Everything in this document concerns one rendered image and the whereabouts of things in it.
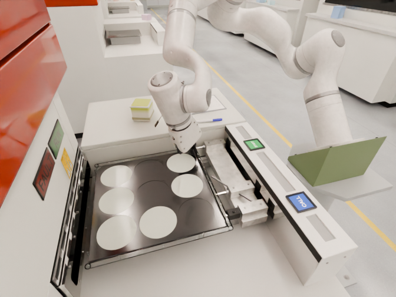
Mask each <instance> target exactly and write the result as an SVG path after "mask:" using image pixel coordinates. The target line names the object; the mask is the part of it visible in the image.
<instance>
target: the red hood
mask: <svg viewBox="0 0 396 297"><path fill-rule="evenodd" d="M50 21H51V18H50V15H49V13H48V10H47V7H46V4H45V1H44V0H0V208H1V206H2V204H3V202H4V200H5V198H6V196H7V194H8V192H9V190H10V188H11V186H12V183H13V181H14V179H15V177H16V175H17V173H18V170H19V168H20V166H21V164H22V162H23V161H24V158H25V156H26V154H27V152H28V150H29V148H30V146H31V143H32V141H33V139H34V137H35V135H36V133H37V131H38V129H39V127H40V125H41V123H42V121H43V119H44V116H45V114H46V112H47V110H48V108H49V106H50V104H51V101H52V99H53V98H54V95H55V93H56V92H57V89H58V87H59V85H60V83H61V81H62V79H63V76H64V74H65V72H66V70H67V65H66V62H65V59H64V56H63V54H62V51H61V47H60V44H59V42H58V39H57V36H56V33H55V30H54V27H53V25H52V24H51V22H50Z"/></svg>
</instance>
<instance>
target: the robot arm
mask: <svg viewBox="0 0 396 297"><path fill-rule="evenodd" d="M243 1H244V0H170V2H169V10H168V14H167V21H166V29H165V35H164V42H163V58H164V60H165V61H166V62H167V63H169V64H171V65H175V66H178V67H183V68H187V69H189V70H191V71H193V72H194V73H195V79H194V83H193V84H189V85H184V84H182V83H181V82H180V80H179V77H178V75H177V74H176V73H175V72H174V71H161V72H158V73H157V74H155V75H153V76H152V77H151V78H150V79H149V81H148V84H147V86H148V89H149V91H150V93H151V95H152V97H153V99H154V101H155V103H156V105H157V107H158V109H159V111H160V113H161V115H162V117H163V119H164V121H165V123H166V125H167V126H168V129H169V135H170V138H171V141H172V143H173V145H174V147H175V148H176V149H177V152H178V153H179V154H182V153H185V152H187V151H188V153H189V154H190V155H193V156H195V155H196V154H197V149H196V141H197V140H198V139H199V138H200V137H201V135H202V132H201V129H200V127H199V125H198V123H197V121H196V119H195V118H194V117H193V115H192V114H191V113H202V112H205V111H207V110H208V108H209V106H210V103H211V97H212V76H211V73H210V70H209V67H208V66H207V64H206V63H205V61H204V59H203V58H202V57H201V56H200V55H199V54H198V53H197V52H195V51H194V50H193V41H194V33H195V28H196V19H197V12H198V11H200V10H202V9H204V8H205V7H207V17H208V20H209V22H210V23H211V24H212V25H213V26H214V27H215V28H217V29H219V30H221V31H227V32H246V33H248V34H251V35H253V36H255V37H256V38H257V39H259V40H261V41H262V42H264V43H265V44H266V45H267V46H268V47H269V48H270V49H271V50H272V51H273V52H274V53H275V54H276V56H277V58H278V60H279V62H280V64H281V66H282V68H283V70H284V72H285V74H286V75H287V76H288V77H290V78H292V79H295V80H299V79H302V78H305V77H307V76H309V75H311V74H312V73H313V74H312V77H311V79H310V80H309V82H308V83H307V85H306V87H305V89H304V91H303V97H304V101H305V105H306V109H307V112H308V116H309V121H310V123H311V127H312V131H313V136H314V139H315V143H316V148H312V149H309V150H307V151H308V152H311V151H316V150H321V149H327V148H329V147H331V146H332V147H335V146H341V145H344V144H350V143H356V142H359V141H365V138H359V139H355V140H353V138H352V134H351V131H350V127H349V124H348V120H347V116H346V114H345V110H344V106H343V103H342V100H341V96H340V93H339V89H338V84H337V75H338V71H339V69H340V67H341V64H342V61H343V59H344V55H345V50H346V43H345V39H344V37H343V35H342V34H341V33H340V32H339V31H338V30H336V29H332V28H327V29H323V30H321V31H319V32H318V33H316V34H315V35H313V36H312V37H310V39H308V40H307V41H305V42H304V43H303V44H302V45H300V46H299V47H297V48H296V47H294V46H293V45H292V44H291V38H292V30H291V27H290V25H289V24H288V23H287V21H286V20H285V19H283V18H282V17H281V16H280V15H279V14H277V13H276V12H275V11H273V10H272V9H270V8H268V7H265V6H260V7H256V8H250V9H244V8H241V7H240V6H241V4H242V3H243Z"/></svg>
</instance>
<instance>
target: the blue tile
mask: <svg viewBox="0 0 396 297"><path fill-rule="evenodd" d="M289 198H290V200H291V201H292V203H293V204H294V205H295V206H296V208H297V209H298V210H303V209H307V208H310V207H314V206H313V204H312V203H311V202H310V201H309V200H308V199H307V198H306V196H305V195H304V194H298V195H295V196H291V197H289Z"/></svg>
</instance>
